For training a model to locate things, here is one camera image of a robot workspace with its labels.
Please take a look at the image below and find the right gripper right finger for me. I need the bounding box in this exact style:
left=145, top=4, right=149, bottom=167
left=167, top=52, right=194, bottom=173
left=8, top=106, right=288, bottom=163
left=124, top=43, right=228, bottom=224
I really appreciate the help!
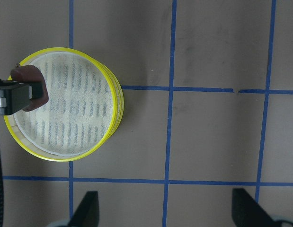
left=232, top=188, right=279, bottom=227

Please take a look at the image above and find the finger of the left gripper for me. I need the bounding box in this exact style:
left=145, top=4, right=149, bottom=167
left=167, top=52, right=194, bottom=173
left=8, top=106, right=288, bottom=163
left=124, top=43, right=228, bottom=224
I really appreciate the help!
left=3, top=80, right=32, bottom=115

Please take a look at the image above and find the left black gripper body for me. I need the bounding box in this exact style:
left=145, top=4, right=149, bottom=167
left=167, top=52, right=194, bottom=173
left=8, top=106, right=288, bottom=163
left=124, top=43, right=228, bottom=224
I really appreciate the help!
left=0, top=79, right=8, bottom=115

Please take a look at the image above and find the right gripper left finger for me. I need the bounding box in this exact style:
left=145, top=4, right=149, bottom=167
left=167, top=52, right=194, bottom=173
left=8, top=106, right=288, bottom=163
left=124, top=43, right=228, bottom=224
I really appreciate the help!
left=66, top=191, right=99, bottom=227

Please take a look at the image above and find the brown bun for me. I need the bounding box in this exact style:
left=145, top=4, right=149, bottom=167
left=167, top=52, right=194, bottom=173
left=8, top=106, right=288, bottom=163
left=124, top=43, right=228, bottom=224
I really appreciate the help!
left=10, top=65, right=49, bottom=112

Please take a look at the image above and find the yellow bamboo steamer layer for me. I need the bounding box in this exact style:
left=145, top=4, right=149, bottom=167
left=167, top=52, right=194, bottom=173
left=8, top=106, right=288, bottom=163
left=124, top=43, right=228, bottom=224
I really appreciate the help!
left=4, top=47, right=113, bottom=162
left=98, top=62, right=124, bottom=140

